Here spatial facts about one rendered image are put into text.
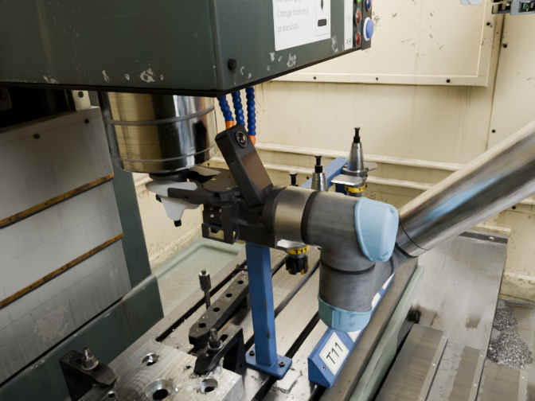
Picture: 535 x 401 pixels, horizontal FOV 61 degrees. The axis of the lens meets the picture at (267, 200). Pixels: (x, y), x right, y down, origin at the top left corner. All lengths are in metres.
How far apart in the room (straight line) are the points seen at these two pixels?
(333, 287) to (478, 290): 0.98
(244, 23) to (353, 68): 1.13
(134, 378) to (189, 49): 0.65
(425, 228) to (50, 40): 0.53
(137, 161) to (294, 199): 0.22
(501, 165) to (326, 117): 1.12
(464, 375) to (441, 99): 0.80
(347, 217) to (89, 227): 0.77
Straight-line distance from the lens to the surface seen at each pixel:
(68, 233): 1.16
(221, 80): 0.46
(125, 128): 0.63
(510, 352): 1.53
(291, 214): 0.59
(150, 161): 0.63
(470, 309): 1.52
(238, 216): 0.65
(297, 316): 1.16
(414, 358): 1.31
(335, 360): 1.01
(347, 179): 1.11
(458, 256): 1.62
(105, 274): 1.27
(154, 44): 0.50
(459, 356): 1.39
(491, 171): 0.62
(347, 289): 0.61
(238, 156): 0.61
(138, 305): 1.42
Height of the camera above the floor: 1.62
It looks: 24 degrees down
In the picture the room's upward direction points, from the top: 4 degrees counter-clockwise
